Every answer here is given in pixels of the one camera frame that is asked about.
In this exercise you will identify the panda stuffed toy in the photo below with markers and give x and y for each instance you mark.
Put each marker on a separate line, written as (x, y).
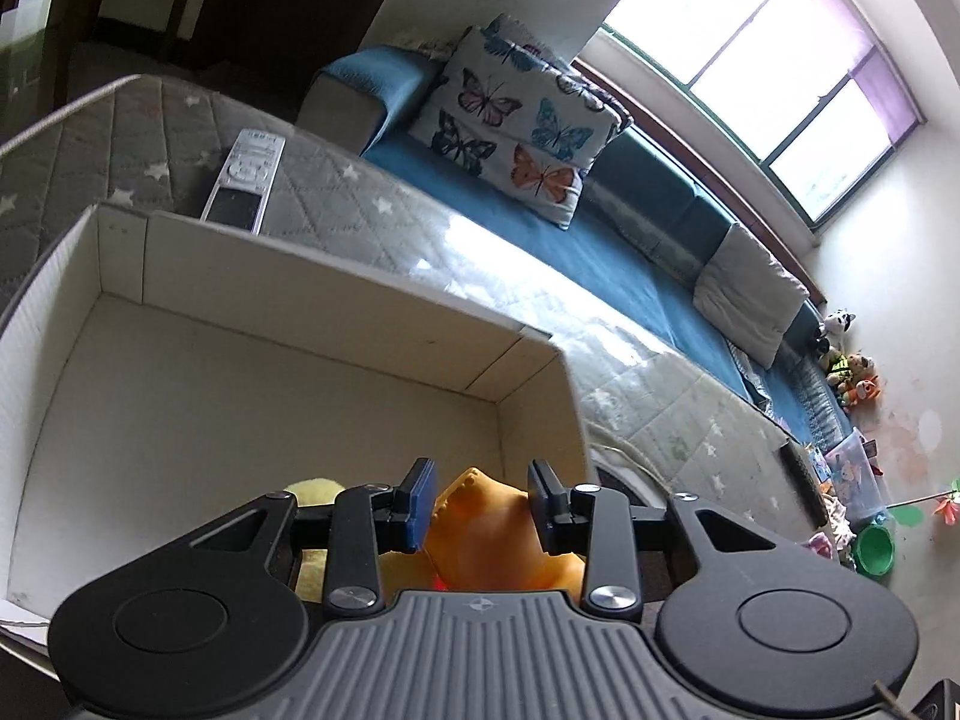
(838, 326)

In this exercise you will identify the colourful pinwheel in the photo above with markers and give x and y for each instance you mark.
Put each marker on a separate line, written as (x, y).
(946, 502)

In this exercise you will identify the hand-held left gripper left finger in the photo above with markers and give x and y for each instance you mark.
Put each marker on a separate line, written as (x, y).
(420, 504)

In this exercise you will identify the grey cardboard box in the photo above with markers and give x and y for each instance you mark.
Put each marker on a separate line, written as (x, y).
(225, 390)

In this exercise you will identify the large butterfly print pillow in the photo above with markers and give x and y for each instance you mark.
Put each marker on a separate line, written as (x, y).
(510, 135)

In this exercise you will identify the clear plastic storage box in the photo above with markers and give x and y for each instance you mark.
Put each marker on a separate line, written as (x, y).
(855, 476)

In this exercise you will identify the window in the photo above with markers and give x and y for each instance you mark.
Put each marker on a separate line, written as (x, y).
(750, 52)

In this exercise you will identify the black remote control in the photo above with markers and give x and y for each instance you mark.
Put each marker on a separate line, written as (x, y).
(804, 484)

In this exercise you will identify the white remote control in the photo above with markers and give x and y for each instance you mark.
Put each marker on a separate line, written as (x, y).
(244, 180)

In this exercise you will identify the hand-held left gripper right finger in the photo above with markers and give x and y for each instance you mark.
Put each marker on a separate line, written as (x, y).
(541, 504)

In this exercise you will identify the green plastic bowl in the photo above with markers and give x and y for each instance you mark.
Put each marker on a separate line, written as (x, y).
(876, 549)

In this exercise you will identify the orange plush toy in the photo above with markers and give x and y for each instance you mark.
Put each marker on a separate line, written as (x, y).
(487, 532)

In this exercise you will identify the dark wooden cabinet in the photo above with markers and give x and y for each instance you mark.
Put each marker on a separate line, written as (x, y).
(82, 7)

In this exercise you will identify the blue sofa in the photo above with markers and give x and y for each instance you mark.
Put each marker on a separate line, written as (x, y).
(637, 240)

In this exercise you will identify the orange stuffed toys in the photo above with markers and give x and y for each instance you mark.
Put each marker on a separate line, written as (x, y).
(856, 382)

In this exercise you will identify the brown wooden door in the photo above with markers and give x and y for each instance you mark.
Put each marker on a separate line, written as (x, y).
(300, 0)

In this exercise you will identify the light grey cushion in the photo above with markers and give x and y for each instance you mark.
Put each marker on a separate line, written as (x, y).
(750, 292)

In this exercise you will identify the yellow-green plush toy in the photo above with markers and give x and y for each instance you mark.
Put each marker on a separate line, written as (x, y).
(315, 491)

